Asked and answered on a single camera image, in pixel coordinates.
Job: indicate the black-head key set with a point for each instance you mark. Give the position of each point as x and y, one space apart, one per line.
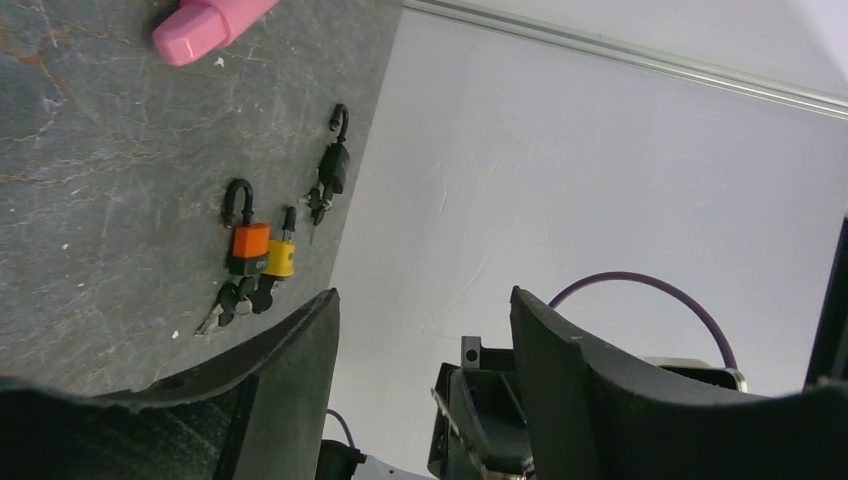
319 202

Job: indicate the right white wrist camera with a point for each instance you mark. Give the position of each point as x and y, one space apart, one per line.
722 376

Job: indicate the black Kaijing padlock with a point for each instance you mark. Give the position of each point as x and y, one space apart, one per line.
336 160

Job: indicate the pink cylindrical wand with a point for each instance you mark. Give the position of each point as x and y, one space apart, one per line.
198 27

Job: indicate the yellow black padlock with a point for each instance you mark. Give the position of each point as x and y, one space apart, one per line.
280 264

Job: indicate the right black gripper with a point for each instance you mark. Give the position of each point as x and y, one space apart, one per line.
480 430

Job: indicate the orange black padlock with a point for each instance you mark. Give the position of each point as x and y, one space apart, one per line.
249 251

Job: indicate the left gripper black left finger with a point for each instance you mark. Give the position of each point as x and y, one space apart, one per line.
255 411

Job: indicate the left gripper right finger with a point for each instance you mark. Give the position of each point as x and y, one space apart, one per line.
595 411

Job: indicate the black-head key bunch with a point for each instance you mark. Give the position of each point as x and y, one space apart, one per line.
233 300

